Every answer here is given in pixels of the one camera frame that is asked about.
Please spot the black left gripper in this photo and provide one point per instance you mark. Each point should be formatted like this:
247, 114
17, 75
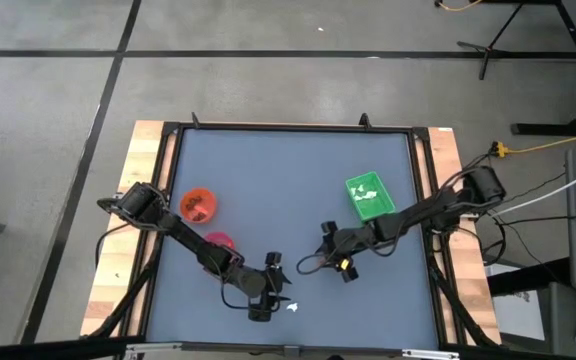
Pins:
255, 285

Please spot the green plastic basket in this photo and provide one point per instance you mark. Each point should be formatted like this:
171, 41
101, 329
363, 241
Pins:
380, 207

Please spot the wooden table side board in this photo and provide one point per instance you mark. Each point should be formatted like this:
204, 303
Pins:
118, 280
468, 280

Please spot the silver aluminium rail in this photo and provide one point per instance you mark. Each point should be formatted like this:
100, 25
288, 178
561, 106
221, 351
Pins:
153, 346

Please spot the white ghost figure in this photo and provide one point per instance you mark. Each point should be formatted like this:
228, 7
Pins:
293, 307
370, 194
356, 197
360, 189

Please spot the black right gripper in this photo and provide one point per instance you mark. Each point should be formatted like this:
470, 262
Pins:
353, 237

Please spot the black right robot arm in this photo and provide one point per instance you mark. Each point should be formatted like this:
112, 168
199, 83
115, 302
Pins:
418, 215

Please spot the orange plastic bowl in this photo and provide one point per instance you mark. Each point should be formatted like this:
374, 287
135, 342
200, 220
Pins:
209, 197

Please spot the pink plastic bowl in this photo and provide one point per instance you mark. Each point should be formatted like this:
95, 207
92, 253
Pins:
223, 240

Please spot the black desk frame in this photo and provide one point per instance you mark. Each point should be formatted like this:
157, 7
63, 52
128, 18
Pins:
543, 129

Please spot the black tripod stand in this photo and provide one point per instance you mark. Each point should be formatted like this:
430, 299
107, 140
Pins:
488, 55

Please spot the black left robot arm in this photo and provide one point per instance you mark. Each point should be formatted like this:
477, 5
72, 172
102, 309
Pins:
188, 237

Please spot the black table frame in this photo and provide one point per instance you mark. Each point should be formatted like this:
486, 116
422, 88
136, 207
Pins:
293, 126

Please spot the dark floor case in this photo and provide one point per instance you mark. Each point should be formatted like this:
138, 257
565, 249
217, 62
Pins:
558, 320

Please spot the black frame bracket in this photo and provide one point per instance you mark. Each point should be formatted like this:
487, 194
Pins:
195, 120
364, 120

